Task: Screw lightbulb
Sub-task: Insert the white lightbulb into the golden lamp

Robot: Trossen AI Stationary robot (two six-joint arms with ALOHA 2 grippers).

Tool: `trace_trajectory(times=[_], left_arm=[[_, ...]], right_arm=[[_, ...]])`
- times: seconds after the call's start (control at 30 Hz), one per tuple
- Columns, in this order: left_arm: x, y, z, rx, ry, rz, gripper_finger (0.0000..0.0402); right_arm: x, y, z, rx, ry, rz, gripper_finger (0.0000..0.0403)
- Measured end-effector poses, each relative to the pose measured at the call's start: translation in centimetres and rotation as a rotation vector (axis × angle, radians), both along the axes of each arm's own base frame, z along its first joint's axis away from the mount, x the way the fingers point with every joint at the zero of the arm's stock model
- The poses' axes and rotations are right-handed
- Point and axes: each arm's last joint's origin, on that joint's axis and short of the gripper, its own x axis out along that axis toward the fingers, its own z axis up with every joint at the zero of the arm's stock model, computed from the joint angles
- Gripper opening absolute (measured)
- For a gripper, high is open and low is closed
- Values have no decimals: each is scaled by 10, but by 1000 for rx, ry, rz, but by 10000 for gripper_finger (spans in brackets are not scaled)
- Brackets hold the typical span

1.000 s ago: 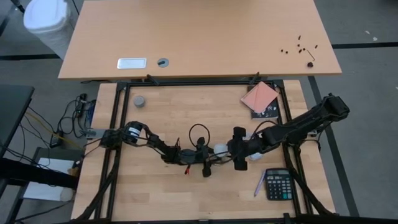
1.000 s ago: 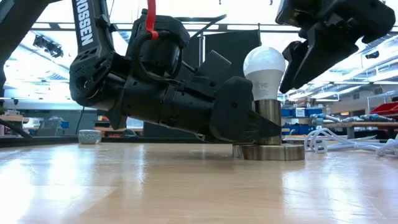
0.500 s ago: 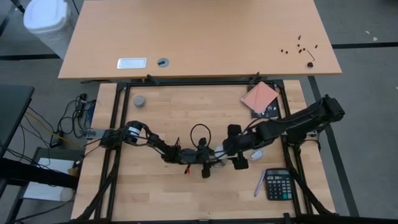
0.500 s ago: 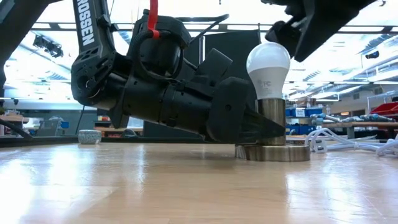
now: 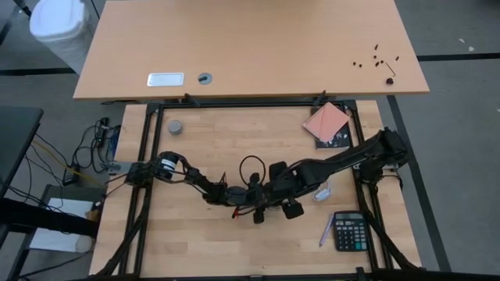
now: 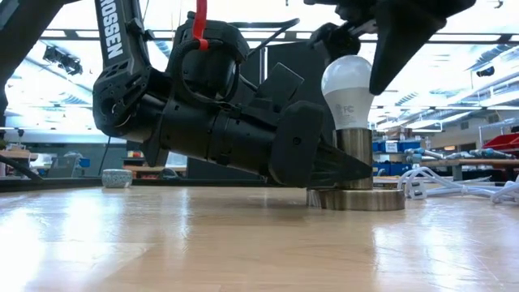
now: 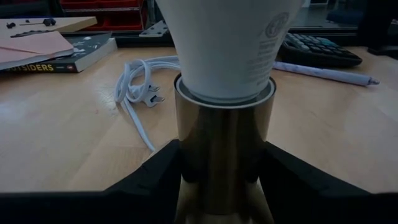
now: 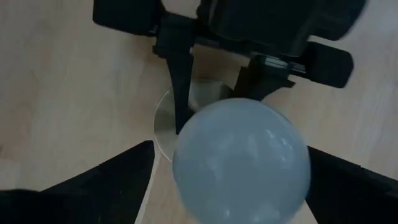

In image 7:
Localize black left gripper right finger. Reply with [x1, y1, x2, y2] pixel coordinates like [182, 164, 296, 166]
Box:
[259, 141, 398, 224]

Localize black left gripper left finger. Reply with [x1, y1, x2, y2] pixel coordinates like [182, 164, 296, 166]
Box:
[0, 139, 183, 224]

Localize brass lamp base with socket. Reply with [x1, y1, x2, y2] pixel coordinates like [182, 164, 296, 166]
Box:
[173, 73, 277, 224]

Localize white lightbulb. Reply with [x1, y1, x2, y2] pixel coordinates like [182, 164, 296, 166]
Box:
[155, 0, 306, 104]

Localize lavender pen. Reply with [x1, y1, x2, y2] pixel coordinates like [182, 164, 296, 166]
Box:
[272, 60, 381, 87]

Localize black desk calculator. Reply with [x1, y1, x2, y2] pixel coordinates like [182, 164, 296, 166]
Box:
[277, 32, 364, 69]

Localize black paperback book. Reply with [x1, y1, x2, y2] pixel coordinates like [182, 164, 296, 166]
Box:
[0, 32, 119, 75]

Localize light wooden desk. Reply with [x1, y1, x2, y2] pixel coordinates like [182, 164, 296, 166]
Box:
[0, 16, 98, 40]

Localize red storage bins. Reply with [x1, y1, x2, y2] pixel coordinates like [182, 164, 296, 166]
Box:
[58, 0, 146, 32]

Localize white lamp power cord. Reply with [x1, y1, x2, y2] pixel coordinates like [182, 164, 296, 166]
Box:
[114, 55, 182, 152]

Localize silver frame bracket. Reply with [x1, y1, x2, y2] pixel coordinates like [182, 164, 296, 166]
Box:
[138, 19, 170, 39]

